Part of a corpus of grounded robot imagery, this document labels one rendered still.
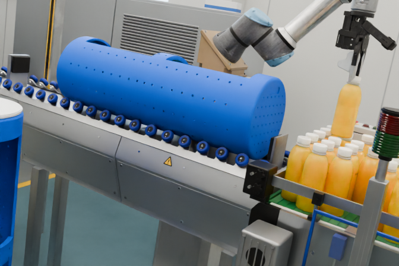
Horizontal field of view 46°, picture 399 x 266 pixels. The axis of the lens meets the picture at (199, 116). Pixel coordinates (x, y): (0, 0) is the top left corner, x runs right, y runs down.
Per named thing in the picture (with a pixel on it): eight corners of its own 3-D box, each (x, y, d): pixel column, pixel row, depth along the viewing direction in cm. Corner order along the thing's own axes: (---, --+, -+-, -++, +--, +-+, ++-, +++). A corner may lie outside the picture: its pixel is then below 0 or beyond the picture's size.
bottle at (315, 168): (322, 209, 137) (335, 152, 134) (313, 215, 132) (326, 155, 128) (301, 201, 141) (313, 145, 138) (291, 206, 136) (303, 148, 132)
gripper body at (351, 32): (341, 48, 152) (349, 11, 149) (368, 53, 147) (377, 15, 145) (333, 48, 145) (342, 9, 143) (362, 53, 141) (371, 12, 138)
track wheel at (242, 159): (239, 153, 155) (237, 150, 153) (251, 157, 152) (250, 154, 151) (233, 165, 153) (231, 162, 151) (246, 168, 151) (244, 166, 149)
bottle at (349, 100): (331, 135, 147) (344, 80, 144) (328, 130, 154) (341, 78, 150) (353, 140, 147) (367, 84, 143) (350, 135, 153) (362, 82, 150)
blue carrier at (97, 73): (101, 101, 215) (109, 38, 210) (276, 154, 171) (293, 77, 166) (51, 103, 191) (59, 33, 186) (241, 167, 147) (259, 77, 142)
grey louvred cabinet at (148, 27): (48, 133, 480) (61, -13, 450) (239, 198, 385) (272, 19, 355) (3, 141, 432) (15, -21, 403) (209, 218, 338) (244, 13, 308)
